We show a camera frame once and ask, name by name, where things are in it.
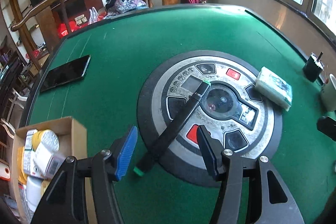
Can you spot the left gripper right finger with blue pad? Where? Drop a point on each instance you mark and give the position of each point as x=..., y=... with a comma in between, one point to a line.
x=211, y=151

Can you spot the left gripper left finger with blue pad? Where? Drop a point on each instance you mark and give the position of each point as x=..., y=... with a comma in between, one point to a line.
x=124, y=152

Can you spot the white tissue pack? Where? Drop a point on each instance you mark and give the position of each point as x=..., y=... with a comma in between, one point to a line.
x=273, y=87

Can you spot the white plastic bottle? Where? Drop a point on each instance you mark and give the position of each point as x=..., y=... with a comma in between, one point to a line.
x=33, y=192

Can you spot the white barcode small box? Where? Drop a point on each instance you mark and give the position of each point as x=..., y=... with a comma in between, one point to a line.
x=48, y=161

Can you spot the white mug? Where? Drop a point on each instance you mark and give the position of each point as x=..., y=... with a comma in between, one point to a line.
x=328, y=93

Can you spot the round mahjong table control panel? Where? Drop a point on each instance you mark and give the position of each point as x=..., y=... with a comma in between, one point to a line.
x=232, y=111

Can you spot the black stepper motor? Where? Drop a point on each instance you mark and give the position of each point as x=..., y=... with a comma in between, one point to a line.
x=313, y=67

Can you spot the brown cardboard tray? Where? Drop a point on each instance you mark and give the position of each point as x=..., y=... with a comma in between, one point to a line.
x=73, y=142

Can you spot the black smartphone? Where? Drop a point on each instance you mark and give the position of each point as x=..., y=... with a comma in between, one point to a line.
x=66, y=73

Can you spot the blue white small box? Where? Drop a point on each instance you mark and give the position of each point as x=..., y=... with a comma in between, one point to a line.
x=29, y=166

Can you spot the pile of clothes bags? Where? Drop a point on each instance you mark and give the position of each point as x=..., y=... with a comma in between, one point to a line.
x=118, y=7

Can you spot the wooden chair near table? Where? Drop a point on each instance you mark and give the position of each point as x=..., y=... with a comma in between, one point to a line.
x=45, y=19

